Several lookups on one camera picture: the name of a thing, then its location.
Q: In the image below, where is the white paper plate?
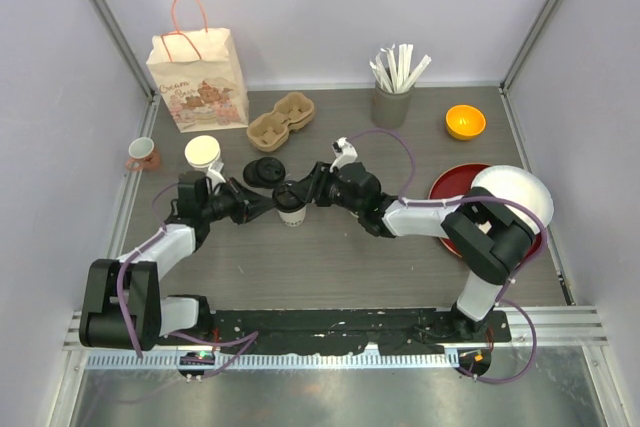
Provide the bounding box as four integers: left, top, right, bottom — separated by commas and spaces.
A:
468, 165, 554, 228

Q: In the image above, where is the orange bowl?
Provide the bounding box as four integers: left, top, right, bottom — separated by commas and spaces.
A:
445, 104, 487, 141

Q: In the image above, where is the stack of black cup lids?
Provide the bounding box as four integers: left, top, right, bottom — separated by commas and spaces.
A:
243, 156, 286, 189

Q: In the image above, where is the grey straw holder cup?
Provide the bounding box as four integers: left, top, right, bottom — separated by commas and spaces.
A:
371, 83, 414, 130

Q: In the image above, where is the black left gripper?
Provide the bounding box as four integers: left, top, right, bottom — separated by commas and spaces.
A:
201, 179, 275, 226

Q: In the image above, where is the brown cardboard cup carrier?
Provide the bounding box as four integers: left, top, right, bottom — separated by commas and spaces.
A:
246, 92, 316, 153

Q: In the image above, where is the small pink ceramic teacup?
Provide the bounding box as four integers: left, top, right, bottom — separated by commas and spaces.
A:
125, 137, 162, 172

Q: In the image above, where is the perforated cable duct rail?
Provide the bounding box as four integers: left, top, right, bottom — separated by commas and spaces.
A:
85, 349, 459, 371

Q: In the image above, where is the paper bag with orange handles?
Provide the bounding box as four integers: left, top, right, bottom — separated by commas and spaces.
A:
146, 0, 249, 133

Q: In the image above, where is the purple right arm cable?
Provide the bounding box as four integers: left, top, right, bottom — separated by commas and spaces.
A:
344, 128, 550, 388

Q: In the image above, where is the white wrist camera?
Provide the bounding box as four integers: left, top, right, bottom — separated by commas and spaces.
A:
330, 137, 358, 172
206, 161, 226, 187

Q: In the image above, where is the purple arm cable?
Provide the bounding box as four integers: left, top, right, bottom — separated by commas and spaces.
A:
344, 128, 550, 388
115, 184, 260, 382

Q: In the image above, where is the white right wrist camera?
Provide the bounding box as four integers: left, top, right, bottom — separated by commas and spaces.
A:
330, 137, 358, 172

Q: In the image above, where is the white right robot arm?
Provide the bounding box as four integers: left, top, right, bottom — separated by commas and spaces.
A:
273, 162, 554, 342

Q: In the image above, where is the stack of white paper cups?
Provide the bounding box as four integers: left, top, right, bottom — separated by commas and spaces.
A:
184, 135, 223, 172

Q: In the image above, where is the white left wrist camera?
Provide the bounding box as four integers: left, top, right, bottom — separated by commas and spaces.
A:
206, 161, 226, 187

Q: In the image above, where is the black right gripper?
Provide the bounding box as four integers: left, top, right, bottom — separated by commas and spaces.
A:
291, 163, 363, 217

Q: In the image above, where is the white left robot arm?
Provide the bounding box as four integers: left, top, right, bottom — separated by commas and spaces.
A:
79, 171, 274, 354

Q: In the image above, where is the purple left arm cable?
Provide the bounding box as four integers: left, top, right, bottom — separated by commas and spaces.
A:
115, 184, 260, 382

